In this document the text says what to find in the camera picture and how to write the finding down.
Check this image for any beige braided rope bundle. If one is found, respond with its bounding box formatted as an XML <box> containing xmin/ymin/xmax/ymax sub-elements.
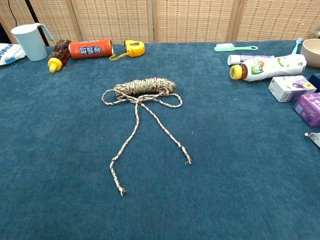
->
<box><xmin>101</xmin><ymin>76</ymin><xmax>193</xmax><ymax>197</ymax></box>

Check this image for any yellow tape measure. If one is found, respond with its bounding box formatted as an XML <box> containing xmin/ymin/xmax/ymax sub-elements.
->
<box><xmin>108</xmin><ymin>39</ymin><xmax>146</xmax><ymax>62</ymax></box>

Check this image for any blue carpet table cover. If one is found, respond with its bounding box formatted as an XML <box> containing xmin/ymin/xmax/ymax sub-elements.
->
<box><xmin>0</xmin><ymin>39</ymin><xmax>320</xmax><ymax>240</ymax></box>

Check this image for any white and purple toothpaste tube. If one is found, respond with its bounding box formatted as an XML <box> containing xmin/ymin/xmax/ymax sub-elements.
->
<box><xmin>227</xmin><ymin>54</ymin><xmax>275</xmax><ymax>66</ymax></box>

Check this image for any mint green hairbrush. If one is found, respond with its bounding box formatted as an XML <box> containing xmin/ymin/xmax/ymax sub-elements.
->
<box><xmin>213</xmin><ymin>42</ymin><xmax>259</xmax><ymax>53</ymax></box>

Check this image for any orange soda can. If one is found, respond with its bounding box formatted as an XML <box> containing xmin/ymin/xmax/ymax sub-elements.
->
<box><xmin>68</xmin><ymin>38</ymin><xmax>115</xmax><ymax>60</ymax></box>

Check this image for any bamboo folding screen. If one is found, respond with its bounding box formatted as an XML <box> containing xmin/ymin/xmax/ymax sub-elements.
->
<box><xmin>0</xmin><ymin>0</ymin><xmax>320</xmax><ymax>47</ymax></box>

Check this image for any brown bottle with yellow cap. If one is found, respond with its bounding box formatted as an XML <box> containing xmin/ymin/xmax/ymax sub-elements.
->
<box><xmin>47</xmin><ymin>39</ymin><xmax>72</xmax><ymax>73</ymax></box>

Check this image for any white drink bottle yellow cap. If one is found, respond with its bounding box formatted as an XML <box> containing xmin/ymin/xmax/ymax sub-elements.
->
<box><xmin>229</xmin><ymin>53</ymin><xmax>308</xmax><ymax>83</ymax></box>

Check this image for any white carton with purple print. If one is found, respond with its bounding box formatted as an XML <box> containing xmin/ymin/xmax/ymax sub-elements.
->
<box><xmin>268</xmin><ymin>75</ymin><xmax>318</xmax><ymax>103</ymax></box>

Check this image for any purple box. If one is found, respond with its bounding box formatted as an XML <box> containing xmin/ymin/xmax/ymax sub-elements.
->
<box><xmin>293</xmin><ymin>92</ymin><xmax>320</xmax><ymax>128</ymax></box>

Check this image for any pale blue plastic pitcher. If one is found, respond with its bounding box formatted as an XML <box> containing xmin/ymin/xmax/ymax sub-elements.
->
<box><xmin>10</xmin><ymin>22</ymin><xmax>54</xmax><ymax>62</ymax></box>

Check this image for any silver foil packet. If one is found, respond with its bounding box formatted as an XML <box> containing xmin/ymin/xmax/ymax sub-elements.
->
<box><xmin>304</xmin><ymin>131</ymin><xmax>320</xmax><ymax>148</ymax></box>

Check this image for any light blue toothbrush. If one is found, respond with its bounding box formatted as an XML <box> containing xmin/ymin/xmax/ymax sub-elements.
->
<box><xmin>290</xmin><ymin>37</ymin><xmax>303</xmax><ymax>55</ymax></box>

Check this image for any dark blue box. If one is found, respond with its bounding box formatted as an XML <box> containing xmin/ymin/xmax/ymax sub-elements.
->
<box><xmin>307</xmin><ymin>73</ymin><xmax>320</xmax><ymax>93</ymax></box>

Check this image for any white bag with blue print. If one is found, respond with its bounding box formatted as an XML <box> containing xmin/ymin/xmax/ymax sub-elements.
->
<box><xmin>0</xmin><ymin>43</ymin><xmax>27</xmax><ymax>67</ymax></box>

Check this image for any beige bowl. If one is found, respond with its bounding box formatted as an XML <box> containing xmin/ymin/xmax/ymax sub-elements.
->
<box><xmin>300</xmin><ymin>38</ymin><xmax>320</xmax><ymax>69</ymax></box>

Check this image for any black tripod stand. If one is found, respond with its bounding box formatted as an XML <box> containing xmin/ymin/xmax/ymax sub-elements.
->
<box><xmin>24</xmin><ymin>0</ymin><xmax>51</xmax><ymax>47</ymax></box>

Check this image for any thin black background cable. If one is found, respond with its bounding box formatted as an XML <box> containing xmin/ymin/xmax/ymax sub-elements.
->
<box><xmin>6</xmin><ymin>0</ymin><xmax>17</xmax><ymax>27</ymax></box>

